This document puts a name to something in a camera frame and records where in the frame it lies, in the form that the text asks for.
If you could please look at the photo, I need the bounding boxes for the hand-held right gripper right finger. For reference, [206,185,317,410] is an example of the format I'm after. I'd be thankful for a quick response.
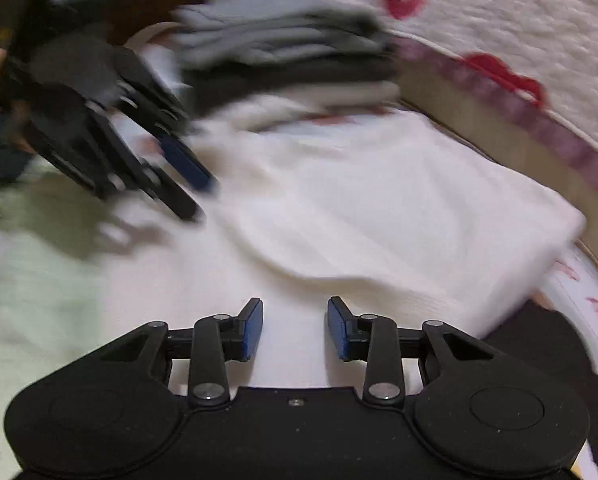
[327,296,495,406]

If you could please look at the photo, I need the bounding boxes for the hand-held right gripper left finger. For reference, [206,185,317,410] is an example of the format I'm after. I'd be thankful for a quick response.
[101,297,265,408]

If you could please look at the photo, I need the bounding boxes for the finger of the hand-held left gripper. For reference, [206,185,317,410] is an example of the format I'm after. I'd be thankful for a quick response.
[29,102,205,223]
[114,50,219,193]

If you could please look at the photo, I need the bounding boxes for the white knit garment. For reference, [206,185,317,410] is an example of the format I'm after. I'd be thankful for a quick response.
[99,102,587,396]

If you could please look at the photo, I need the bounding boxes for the light grey folded garment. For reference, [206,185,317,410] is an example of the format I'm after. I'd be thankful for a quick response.
[179,30,395,68]

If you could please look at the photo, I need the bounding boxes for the dark grey folded garment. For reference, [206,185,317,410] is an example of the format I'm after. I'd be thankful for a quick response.
[184,57,400,106]

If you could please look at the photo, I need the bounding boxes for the checkered cartoon rug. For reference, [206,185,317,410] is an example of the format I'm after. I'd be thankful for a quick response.
[479,245,598,480]

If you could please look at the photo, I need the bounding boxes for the quilted bedspread with red print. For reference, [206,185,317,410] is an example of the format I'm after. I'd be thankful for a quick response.
[309,0,598,186]

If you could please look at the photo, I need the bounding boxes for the beige bed frame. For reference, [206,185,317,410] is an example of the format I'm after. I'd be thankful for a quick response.
[394,60,598,281]

